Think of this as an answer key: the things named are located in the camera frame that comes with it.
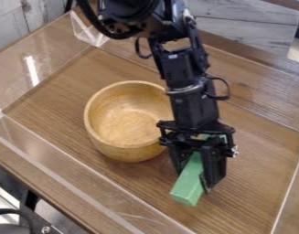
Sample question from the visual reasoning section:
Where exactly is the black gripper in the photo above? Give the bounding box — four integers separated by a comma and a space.
156, 91, 236, 193

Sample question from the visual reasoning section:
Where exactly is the clear acrylic tray wall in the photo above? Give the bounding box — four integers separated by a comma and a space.
0, 16, 299, 234

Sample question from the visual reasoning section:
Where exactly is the clear acrylic corner bracket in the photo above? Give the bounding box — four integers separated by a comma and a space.
69, 11, 109, 48

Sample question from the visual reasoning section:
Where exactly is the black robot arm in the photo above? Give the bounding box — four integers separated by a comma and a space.
67, 0, 236, 191

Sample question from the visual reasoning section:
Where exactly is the green rectangular block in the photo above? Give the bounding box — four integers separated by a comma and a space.
169, 153, 204, 207

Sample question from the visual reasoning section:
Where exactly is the black metal table frame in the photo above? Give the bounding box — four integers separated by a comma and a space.
20, 190, 63, 234

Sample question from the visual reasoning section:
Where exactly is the black cable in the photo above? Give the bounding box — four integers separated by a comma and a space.
0, 207, 36, 234

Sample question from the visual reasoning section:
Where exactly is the brown wooden bowl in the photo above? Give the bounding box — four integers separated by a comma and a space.
83, 80, 172, 162

